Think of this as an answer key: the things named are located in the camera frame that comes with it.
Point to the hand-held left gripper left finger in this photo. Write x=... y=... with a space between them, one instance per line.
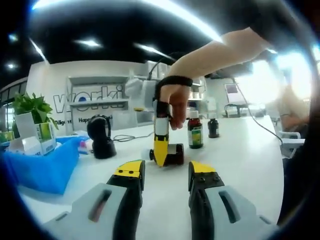
x=85 y=212

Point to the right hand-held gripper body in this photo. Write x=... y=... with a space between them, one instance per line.
x=147 y=93

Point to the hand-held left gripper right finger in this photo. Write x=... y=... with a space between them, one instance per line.
x=240 y=215

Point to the brown medicine bottle purple label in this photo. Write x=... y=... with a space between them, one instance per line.
x=175 y=155

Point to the brown medicine bottle green label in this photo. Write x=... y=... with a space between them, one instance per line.
x=196 y=132

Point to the small dark medicine bottle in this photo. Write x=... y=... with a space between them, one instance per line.
x=213 y=130

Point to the white medicine box blue print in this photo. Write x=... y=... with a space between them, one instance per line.
x=48 y=147

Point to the green medicine box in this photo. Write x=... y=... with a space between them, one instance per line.
x=7 y=137
x=45 y=131

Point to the person's right hand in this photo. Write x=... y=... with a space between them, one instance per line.
x=177 y=107

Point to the grey metal shelf rack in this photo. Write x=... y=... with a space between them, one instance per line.
x=100 y=103

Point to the white table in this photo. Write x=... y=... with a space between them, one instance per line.
x=165 y=200

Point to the black barcode scanner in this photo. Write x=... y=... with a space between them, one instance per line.
x=102 y=150

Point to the blue plastic bin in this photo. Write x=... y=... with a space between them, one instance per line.
x=42 y=170

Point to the pink white small box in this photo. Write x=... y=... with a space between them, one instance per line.
x=86 y=146

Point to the person's dark clothing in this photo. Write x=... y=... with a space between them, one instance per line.
x=310 y=175

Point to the small standing display screen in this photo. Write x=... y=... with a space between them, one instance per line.
x=231 y=93

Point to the dark office desk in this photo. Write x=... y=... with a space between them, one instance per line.
x=235 y=107

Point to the white chair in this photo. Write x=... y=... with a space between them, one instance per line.
x=292 y=145

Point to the green potted plant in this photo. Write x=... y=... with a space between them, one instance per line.
x=32 y=105

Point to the dark wall monitor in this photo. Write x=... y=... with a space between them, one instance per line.
x=240 y=71

